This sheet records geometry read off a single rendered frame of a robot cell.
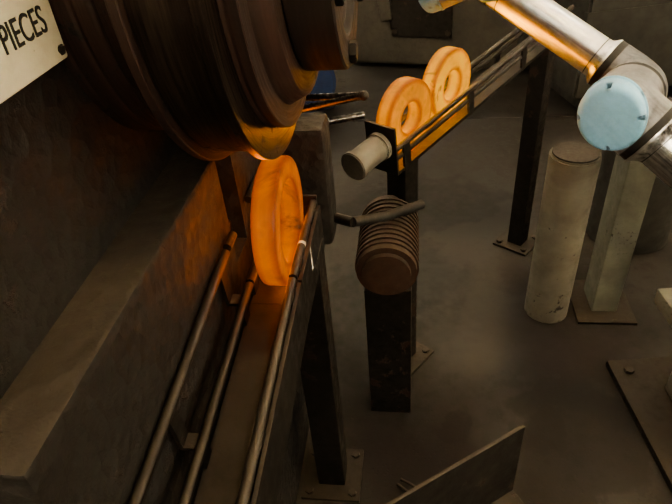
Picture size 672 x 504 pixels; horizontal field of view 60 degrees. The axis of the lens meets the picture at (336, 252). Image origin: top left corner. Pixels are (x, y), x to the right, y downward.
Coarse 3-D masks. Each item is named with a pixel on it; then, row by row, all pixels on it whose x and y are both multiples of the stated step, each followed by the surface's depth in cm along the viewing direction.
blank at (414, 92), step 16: (400, 80) 114; (416, 80) 114; (384, 96) 113; (400, 96) 112; (416, 96) 116; (384, 112) 112; (400, 112) 114; (416, 112) 120; (400, 128) 116; (416, 128) 120
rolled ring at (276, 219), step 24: (264, 168) 76; (288, 168) 80; (264, 192) 74; (288, 192) 86; (264, 216) 73; (288, 216) 88; (264, 240) 74; (288, 240) 88; (264, 264) 76; (288, 264) 81
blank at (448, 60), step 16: (448, 48) 122; (432, 64) 120; (448, 64) 121; (464, 64) 126; (432, 80) 120; (448, 80) 129; (464, 80) 128; (432, 96) 121; (448, 96) 128; (432, 112) 124
